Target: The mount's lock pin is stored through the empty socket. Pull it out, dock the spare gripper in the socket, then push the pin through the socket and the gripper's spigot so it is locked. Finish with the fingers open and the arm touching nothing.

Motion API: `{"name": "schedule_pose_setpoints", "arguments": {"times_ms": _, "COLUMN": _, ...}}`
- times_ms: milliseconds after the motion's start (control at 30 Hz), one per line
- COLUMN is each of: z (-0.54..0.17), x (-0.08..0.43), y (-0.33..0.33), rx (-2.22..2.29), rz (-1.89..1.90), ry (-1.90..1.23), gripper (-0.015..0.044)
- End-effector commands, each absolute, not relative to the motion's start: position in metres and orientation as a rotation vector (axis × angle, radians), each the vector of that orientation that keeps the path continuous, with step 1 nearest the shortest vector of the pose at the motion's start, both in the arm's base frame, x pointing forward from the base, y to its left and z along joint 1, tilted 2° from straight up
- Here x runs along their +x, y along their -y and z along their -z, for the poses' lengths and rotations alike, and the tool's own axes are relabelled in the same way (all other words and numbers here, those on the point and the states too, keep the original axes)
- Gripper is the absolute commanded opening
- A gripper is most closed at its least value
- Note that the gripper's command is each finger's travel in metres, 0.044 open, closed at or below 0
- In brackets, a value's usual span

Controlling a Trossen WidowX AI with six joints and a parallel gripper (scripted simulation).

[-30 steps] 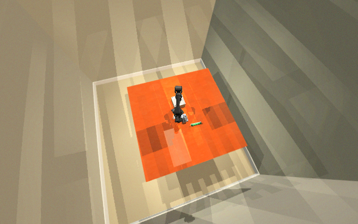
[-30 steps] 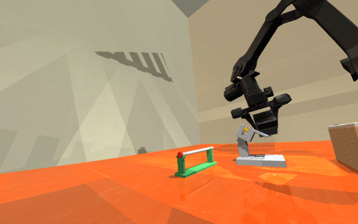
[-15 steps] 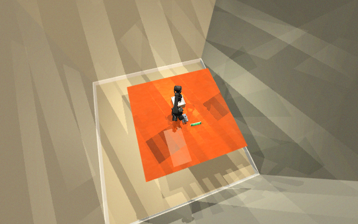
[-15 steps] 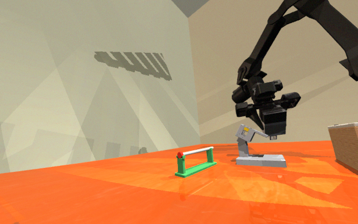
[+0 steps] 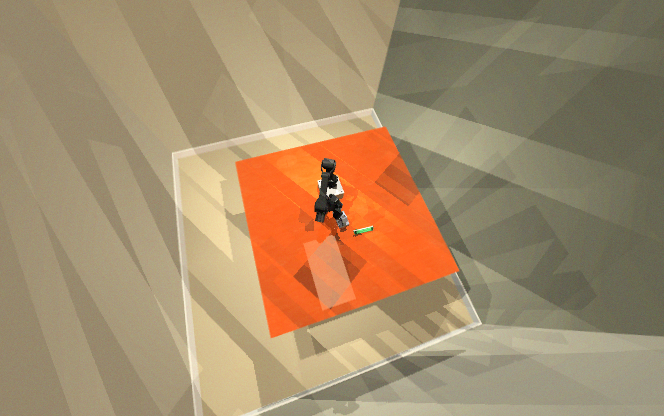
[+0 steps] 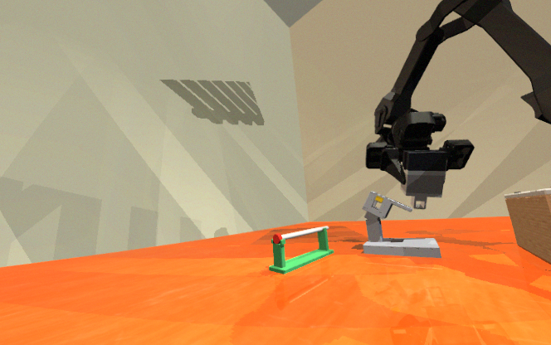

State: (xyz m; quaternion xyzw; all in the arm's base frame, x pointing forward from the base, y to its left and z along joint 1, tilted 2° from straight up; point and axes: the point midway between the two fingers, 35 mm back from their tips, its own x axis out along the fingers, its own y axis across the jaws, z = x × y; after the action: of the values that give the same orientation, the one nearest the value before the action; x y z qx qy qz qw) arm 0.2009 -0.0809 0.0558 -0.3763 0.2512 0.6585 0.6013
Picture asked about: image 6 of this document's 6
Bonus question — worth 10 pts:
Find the green cradle stand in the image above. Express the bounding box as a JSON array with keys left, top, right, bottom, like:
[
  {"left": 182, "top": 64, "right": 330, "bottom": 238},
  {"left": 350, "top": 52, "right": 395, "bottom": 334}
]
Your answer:
[{"left": 269, "top": 227, "right": 334, "bottom": 275}]

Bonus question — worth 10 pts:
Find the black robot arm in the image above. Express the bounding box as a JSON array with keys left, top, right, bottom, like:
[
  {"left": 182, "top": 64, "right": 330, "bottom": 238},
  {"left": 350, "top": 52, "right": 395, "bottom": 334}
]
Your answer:
[{"left": 374, "top": 0, "right": 551, "bottom": 148}]

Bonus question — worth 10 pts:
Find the grey tapered pin with red head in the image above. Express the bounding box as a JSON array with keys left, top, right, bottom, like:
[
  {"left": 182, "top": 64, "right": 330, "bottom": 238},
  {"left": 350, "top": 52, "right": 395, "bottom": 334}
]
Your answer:
[{"left": 273, "top": 226, "right": 329, "bottom": 244}]

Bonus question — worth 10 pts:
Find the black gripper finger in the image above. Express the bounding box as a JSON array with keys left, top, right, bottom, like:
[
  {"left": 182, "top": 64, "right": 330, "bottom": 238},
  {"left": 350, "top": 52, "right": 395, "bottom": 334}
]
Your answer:
[
  {"left": 439, "top": 147, "right": 456, "bottom": 182},
  {"left": 380, "top": 148, "right": 406, "bottom": 185}
]

